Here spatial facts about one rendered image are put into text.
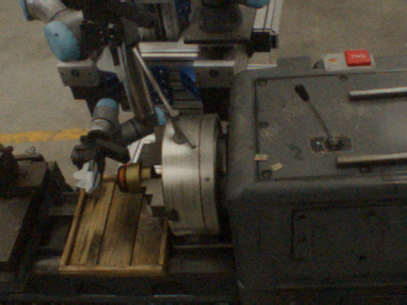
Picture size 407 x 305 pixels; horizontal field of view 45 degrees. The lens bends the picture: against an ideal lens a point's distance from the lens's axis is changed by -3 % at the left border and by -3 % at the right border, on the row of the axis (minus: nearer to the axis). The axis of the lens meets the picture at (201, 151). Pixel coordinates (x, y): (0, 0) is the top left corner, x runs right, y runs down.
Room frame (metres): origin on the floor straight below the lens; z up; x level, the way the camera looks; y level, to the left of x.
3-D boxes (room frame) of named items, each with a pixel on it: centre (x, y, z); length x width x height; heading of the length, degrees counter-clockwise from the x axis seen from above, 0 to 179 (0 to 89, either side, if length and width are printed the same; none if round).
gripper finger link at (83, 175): (0.97, 0.33, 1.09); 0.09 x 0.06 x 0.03; 169
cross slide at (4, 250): (1.04, 0.62, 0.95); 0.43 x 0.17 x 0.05; 169
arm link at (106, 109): (1.23, 0.28, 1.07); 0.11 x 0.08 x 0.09; 169
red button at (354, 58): (1.05, -0.45, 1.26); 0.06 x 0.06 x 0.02; 79
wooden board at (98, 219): (0.96, 0.27, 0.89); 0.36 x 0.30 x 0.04; 169
